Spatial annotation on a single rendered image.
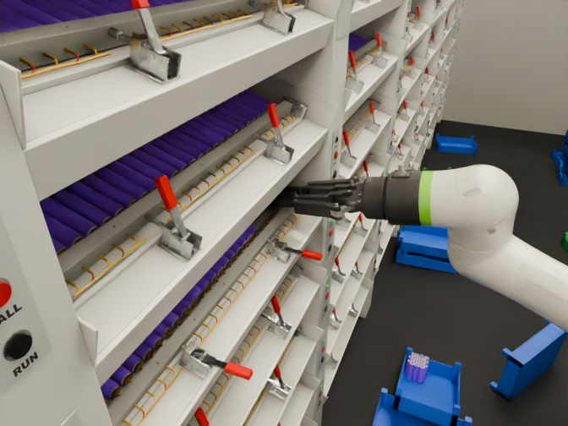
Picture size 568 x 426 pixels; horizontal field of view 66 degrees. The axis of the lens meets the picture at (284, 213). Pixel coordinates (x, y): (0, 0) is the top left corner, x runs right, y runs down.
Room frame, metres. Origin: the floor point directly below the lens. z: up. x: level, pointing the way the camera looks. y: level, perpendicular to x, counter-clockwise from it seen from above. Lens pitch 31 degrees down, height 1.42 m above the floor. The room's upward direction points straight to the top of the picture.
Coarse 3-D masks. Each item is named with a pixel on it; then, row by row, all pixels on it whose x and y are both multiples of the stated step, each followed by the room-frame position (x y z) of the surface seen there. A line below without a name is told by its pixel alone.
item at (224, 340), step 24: (264, 216) 0.74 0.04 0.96; (312, 216) 0.78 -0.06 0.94; (288, 240) 0.69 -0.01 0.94; (264, 264) 0.61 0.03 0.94; (288, 264) 0.63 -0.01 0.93; (240, 288) 0.55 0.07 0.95; (264, 288) 0.56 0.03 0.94; (240, 312) 0.50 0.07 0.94; (168, 336) 0.43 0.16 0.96; (216, 336) 0.45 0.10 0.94; (240, 336) 0.46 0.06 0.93; (144, 360) 0.39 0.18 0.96; (192, 384) 0.37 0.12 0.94; (144, 408) 0.33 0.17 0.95; (168, 408) 0.34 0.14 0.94; (192, 408) 0.34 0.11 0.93
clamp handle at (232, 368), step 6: (204, 354) 0.39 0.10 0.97; (204, 360) 0.39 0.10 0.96; (210, 360) 0.39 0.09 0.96; (216, 360) 0.39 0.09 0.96; (216, 366) 0.38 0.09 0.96; (222, 366) 0.38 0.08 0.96; (228, 366) 0.38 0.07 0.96; (234, 366) 0.38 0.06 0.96; (240, 366) 0.38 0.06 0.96; (228, 372) 0.37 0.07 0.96; (234, 372) 0.37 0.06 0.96; (240, 372) 0.37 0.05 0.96; (246, 372) 0.37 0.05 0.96; (252, 372) 0.37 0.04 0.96; (246, 378) 0.36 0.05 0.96
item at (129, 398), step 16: (288, 208) 0.75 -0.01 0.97; (272, 224) 0.69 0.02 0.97; (256, 240) 0.64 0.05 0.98; (240, 256) 0.59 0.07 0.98; (256, 256) 0.62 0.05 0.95; (240, 272) 0.56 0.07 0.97; (256, 272) 0.58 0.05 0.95; (224, 288) 0.52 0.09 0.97; (208, 304) 0.48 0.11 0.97; (192, 320) 0.45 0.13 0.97; (176, 336) 0.42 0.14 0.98; (160, 352) 0.39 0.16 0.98; (176, 352) 0.40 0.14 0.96; (144, 368) 0.36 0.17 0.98; (160, 368) 0.37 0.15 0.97; (144, 384) 0.34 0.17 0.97; (128, 400) 0.32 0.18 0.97; (112, 416) 0.30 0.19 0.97; (144, 416) 0.32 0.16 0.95
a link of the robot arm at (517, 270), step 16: (448, 240) 0.63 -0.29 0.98; (512, 240) 0.59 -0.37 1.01; (464, 256) 0.60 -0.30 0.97; (480, 256) 0.58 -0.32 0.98; (496, 256) 0.58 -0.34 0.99; (512, 256) 0.57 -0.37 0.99; (528, 256) 0.56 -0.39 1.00; (544, 256) 0.56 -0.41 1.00; (464, 272) 0.60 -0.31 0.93; (480, 272) 0.58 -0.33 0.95; (496, 272) 0.56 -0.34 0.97; (512, 272) 0.55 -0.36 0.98; (528, 272) 0.54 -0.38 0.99; (544, 272) 0.53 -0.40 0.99; (560, 272) 0.52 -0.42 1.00; (496, 288) 0.56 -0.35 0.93; (512, 288) 0.54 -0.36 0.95; (528, 288) 0.52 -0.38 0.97; (544, 288) 0.51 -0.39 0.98; (560, 288) 0.50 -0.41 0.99; (528, 304) 0.52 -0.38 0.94; (544, 304) 0.50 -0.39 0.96; (560, 304) 0.48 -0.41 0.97; (560, 320) 0.48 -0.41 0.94
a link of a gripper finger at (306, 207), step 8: (296, 200) 0.69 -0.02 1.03; (304, 200) 0.68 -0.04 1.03; (312, 200) 0.68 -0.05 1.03; (304, 208) 0.67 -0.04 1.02; (312, 208) 0.67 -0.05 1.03; (320, 208) 0.66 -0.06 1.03; (328, 208) 0.65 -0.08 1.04; (336, 208) 0.63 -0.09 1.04; (320, 216) 0.66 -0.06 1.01; (328, 216) 0.65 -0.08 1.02
